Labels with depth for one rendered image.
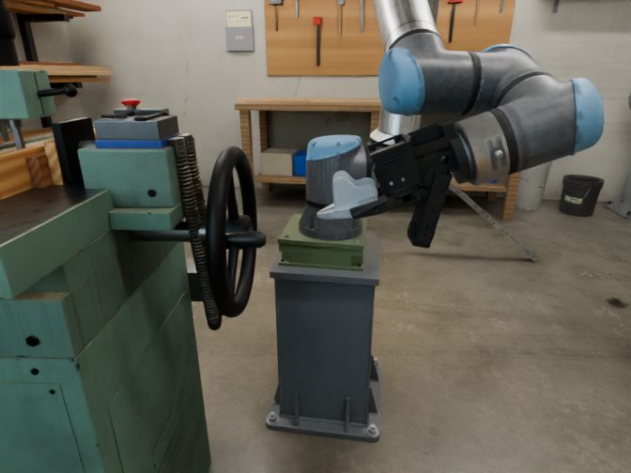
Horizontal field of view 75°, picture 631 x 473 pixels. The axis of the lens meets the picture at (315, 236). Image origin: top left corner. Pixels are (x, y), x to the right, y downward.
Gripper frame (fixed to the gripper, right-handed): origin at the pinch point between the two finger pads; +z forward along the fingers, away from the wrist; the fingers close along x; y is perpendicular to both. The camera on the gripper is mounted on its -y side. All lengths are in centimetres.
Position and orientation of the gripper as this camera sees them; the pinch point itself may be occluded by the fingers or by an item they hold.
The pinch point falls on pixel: (328, 217)
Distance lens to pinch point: 60.4
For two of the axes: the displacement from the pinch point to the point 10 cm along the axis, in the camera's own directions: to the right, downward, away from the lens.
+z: -9.4, 3.1, 1.7
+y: -3.5, -8.7, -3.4
